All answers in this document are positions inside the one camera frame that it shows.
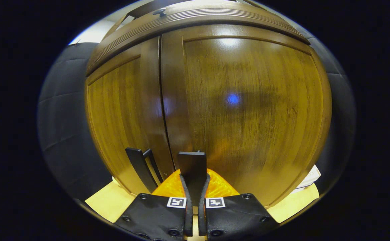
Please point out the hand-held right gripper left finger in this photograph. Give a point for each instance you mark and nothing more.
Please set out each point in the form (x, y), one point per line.
(189, 217)

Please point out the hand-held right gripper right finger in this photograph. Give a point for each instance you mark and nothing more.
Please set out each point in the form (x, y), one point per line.
(202, 217)

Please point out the wooden shoe cabinet door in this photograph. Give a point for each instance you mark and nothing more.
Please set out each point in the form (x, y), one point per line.
(124, 110)
(248, 117)

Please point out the wooden drawer with black knob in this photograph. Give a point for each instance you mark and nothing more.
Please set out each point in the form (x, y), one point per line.
(198, 15)

